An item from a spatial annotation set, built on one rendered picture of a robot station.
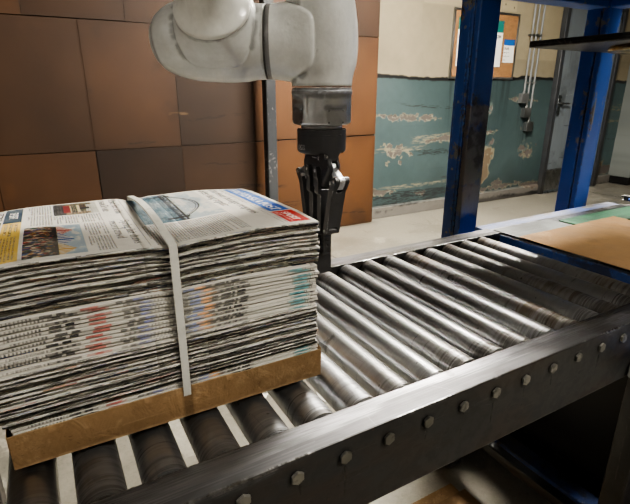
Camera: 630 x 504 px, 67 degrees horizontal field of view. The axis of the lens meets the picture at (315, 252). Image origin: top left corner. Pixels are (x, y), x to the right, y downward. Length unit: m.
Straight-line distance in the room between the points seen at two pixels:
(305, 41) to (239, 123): 3.11
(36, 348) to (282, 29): 0.49
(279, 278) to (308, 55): 0.31
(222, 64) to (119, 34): 2.90
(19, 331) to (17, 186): 3.04
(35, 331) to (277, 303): 0.27
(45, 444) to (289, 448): 0.26
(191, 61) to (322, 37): 0.18
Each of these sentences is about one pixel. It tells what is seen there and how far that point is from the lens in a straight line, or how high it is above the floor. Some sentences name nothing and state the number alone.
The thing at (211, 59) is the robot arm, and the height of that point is 1.23.
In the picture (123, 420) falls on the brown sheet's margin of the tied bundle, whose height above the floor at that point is 0.83.
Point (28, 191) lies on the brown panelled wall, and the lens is 3.59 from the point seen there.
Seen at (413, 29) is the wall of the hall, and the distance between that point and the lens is 4.79.
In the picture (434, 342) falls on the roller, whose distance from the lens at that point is 0.82.
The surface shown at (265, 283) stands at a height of 0.96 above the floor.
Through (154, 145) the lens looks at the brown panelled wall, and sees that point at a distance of 3.63.
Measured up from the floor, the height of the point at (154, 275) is 1.00.
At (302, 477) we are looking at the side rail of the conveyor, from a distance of 0.60.
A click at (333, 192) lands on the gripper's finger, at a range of 0.72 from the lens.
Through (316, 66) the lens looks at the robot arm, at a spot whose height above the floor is 1.22.
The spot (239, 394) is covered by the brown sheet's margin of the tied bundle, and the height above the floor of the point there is 0.82.
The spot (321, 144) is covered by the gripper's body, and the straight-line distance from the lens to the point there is 0.72.
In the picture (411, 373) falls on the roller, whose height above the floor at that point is 0.79.
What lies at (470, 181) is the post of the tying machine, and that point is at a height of 0.92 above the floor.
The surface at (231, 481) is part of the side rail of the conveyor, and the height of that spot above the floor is 0.80.
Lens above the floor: 1.19
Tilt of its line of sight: 19 degrees down
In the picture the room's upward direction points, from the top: straight up
